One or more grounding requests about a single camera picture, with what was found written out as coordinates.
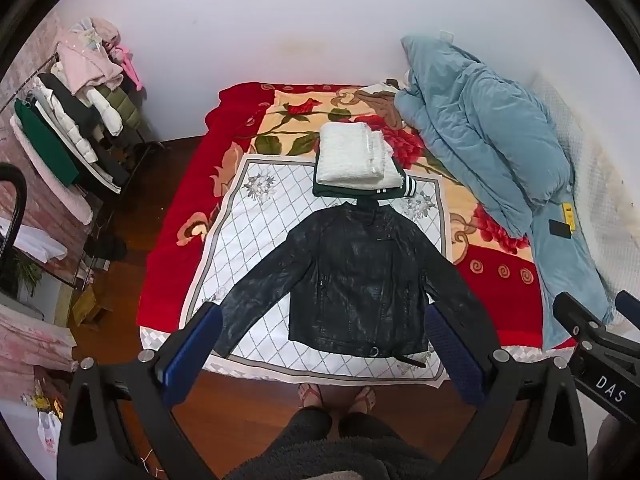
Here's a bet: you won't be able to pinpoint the stack of folded clothes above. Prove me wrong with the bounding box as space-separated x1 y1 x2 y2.
40 72 131 191

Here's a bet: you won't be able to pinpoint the pink fluffy hanging garment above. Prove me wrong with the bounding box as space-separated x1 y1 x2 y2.
10 115 95 226

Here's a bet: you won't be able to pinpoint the person's leg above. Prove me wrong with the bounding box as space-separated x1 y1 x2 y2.
222 406 341 480
337 411 433 480

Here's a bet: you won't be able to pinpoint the white diamond-patterned blanket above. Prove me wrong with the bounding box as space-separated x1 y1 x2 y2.
137 155 458 388

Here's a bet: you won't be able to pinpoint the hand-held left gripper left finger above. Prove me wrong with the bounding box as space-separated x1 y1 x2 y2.
56 302 223 480

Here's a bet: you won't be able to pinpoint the hot pink garment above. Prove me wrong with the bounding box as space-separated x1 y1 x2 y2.
112 45 143 88

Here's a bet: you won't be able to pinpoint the white fluffy folded garment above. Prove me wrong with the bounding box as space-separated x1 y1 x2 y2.
314 122 403 186

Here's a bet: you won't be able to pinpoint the person's left leg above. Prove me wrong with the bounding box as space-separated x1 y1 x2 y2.
222 406 341 480

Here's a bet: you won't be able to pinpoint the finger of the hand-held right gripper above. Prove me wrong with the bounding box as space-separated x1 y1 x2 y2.
616 290 640 331
552 291 608 346

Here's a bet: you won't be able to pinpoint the person's left foot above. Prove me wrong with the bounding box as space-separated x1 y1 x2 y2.
297 384 326 411

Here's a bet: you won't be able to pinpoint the white textured bedspread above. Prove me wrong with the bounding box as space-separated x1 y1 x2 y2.
525 72 640 301

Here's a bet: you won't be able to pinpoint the cardboard box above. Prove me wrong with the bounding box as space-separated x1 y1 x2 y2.
72 287 116 328

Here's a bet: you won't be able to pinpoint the white puffer jacket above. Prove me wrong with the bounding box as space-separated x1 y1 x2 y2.
37 77 123 163

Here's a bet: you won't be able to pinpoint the pale pink jacket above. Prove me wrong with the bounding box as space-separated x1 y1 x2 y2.
55 17 131 96

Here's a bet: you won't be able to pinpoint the olive puffer jacket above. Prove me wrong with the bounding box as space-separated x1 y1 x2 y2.
95 82 133 126

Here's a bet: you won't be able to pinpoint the white plastic bag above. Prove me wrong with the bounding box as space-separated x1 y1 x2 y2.
37 410 63 456

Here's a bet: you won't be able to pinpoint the green folded garment striped cuffs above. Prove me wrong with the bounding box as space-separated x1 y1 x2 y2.
312 157 418 201

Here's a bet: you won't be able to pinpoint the light blue quilt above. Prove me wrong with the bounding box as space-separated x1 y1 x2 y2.
393 35 573 238

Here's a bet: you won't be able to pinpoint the red floral blanket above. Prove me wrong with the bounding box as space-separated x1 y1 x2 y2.
137 81 576 351

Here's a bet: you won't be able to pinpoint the cream cloth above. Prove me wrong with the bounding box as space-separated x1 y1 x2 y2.
360 79 408 98

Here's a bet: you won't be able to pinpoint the potted green plant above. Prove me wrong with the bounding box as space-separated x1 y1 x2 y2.
12 255 43 301

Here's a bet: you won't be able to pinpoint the green hanging garment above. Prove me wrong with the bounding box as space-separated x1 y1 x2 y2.
14 99 81 188

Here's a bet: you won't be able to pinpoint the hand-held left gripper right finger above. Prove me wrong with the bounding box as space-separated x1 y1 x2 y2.
424 304 590 480

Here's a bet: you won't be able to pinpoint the black curved tube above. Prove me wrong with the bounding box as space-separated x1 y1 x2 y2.
0 162 28 293

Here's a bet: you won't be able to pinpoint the white cloth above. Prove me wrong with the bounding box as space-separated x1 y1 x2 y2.
0 220 68 261

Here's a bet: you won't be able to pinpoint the person's right leg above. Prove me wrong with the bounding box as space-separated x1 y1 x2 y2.
337 411 433 480

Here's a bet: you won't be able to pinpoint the person's right forearm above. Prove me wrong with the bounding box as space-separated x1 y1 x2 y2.
590 412 640 480

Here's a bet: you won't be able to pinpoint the pink floral cloth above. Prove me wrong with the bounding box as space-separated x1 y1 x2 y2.
0 305 78 403

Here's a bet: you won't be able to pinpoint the person's foot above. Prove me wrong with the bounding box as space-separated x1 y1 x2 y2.
347 386 376 413
297 384 326 411

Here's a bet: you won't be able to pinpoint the metal clothes rack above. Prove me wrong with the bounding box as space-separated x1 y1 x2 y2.
0 55 166 291

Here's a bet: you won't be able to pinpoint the black leather jacket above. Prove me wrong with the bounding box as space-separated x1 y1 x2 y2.
212 200 488 368

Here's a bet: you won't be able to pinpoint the yellow packets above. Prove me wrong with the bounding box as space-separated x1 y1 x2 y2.
22 380 66 416

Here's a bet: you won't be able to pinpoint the person's right foot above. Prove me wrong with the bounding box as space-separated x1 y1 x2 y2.
347 386 376 413

